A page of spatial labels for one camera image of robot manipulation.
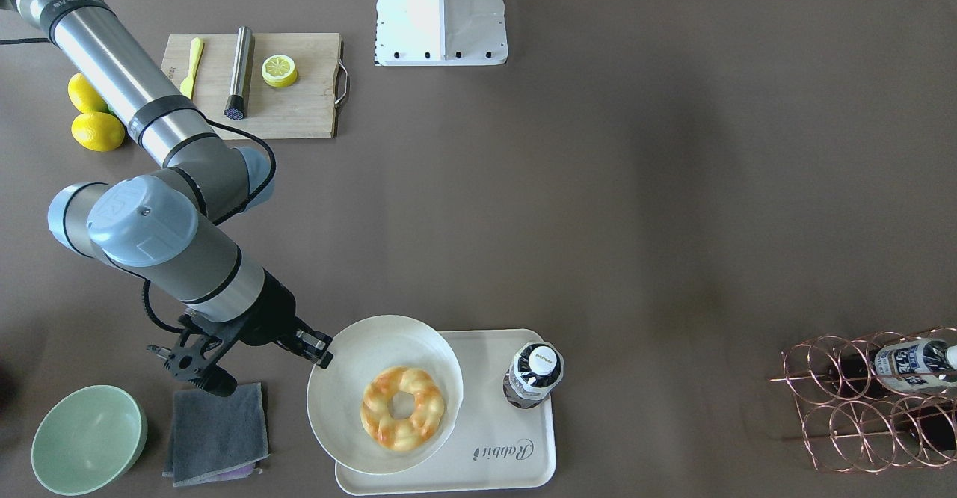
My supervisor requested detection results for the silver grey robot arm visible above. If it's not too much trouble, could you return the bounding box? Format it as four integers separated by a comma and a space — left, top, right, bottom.
2, 0, 333, 396

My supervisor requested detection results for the steel muddler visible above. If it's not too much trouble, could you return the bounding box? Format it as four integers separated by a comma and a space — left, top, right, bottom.
224, 25, 254, 120

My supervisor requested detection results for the black cable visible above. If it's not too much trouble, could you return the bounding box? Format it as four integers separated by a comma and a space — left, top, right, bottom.
0, 37, 277, 334

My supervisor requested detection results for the glazed yellow donut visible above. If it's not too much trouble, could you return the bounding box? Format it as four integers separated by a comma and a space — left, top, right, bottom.
360, 366, 446, 452

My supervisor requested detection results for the yellow plastic knife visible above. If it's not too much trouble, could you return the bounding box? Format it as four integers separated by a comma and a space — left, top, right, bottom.
179, 37, 205, 99

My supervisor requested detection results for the bottle with white label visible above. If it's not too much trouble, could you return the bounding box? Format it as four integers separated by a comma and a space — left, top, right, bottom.
873, 338, 956, 393

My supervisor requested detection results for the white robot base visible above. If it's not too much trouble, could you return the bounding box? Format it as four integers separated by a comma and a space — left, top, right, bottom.
374, 0, 509, 67

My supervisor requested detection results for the grey folded cloth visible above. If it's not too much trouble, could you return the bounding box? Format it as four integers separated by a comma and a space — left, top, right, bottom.
163, 382, 270, 488

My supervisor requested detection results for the whole yellow lemon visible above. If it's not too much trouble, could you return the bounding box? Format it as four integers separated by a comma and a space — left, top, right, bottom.
71, 112, 126, 153
67, 73, 109, 114

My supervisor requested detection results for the white plastic tray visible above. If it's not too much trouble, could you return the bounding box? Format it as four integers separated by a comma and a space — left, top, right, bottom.
335, 330, 557, 496

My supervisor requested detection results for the wooden cutting board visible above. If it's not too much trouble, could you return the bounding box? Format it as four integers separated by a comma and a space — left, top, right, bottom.
161, 31, 342, 140

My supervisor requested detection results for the white bowl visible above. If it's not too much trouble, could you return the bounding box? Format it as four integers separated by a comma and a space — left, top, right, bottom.
307, 315, 464, 475

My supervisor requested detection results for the green bowl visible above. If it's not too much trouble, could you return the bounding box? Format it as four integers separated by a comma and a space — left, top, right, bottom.
31, 385, 147, 496

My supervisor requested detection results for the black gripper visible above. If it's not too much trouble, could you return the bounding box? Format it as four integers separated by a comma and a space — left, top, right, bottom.
147, 271, 334, 397

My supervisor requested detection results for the copper wire bottle rack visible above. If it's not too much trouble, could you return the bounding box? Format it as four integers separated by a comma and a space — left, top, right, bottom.
775, 327, 955, 473

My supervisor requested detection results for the dark drink bottle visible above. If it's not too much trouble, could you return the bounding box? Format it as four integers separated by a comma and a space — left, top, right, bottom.
502, 341, 565, 409

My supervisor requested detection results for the lemon half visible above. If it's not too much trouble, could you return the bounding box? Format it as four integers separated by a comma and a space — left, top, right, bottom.
260, 54, 300, 88

